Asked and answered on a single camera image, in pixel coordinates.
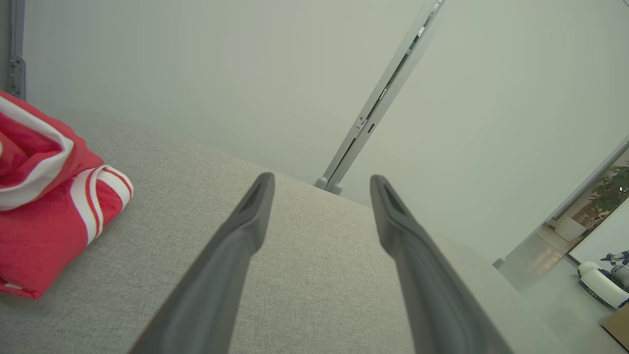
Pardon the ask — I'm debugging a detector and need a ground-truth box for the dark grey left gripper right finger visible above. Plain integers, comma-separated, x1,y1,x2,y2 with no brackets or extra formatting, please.
370,175,514,354

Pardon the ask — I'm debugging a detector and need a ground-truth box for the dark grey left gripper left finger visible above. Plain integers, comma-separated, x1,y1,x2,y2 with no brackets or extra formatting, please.
129,172,275,354

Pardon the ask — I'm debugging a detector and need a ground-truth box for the red jersey with white trim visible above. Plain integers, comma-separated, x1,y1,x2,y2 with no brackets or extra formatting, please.
0,90,134,300

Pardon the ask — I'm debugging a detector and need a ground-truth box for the white planter pot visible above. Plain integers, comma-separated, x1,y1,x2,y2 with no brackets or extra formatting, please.
554,215,589,242

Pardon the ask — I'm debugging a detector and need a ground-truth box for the white rounded machine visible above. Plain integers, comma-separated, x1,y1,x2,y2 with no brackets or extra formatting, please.
577,250,629,310

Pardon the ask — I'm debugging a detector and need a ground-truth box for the brown cardboard box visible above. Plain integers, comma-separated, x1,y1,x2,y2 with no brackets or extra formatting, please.
599,304,629,353

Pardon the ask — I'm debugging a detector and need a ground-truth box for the green potted plant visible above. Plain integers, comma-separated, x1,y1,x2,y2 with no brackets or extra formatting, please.
587,165,629,229

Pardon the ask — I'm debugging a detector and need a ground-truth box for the grey metal frame post with latch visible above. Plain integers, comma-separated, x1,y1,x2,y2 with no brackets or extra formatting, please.
314,0,446,195

